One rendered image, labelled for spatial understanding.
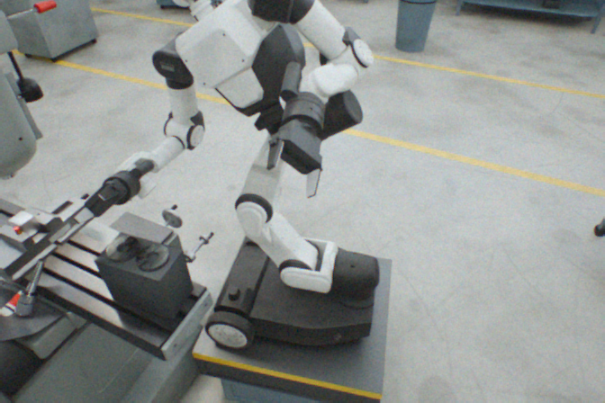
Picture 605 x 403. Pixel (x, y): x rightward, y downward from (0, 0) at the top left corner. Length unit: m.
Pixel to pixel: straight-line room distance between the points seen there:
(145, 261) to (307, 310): 0.75
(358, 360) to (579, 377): 1.21
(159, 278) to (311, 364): 0.84
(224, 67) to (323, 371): 1.22
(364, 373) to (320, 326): 0.26
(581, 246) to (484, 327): 1.03
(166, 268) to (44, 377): 0.64
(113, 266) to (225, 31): 0.70
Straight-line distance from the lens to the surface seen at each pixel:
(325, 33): 1.12
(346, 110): 1.17
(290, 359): 1.81
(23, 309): 1.58
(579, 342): 2.72
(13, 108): 1.30
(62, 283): 1.55
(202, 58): 1.17
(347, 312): 1.72
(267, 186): 1.40
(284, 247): 1.60
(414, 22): 5.48
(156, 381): 2.09
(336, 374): 1.78
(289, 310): 1.72
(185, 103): 1.42
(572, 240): 3.26
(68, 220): 1.67
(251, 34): 1.10
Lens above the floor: 2.01
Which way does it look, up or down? 39 degrees down
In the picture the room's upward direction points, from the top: straight up
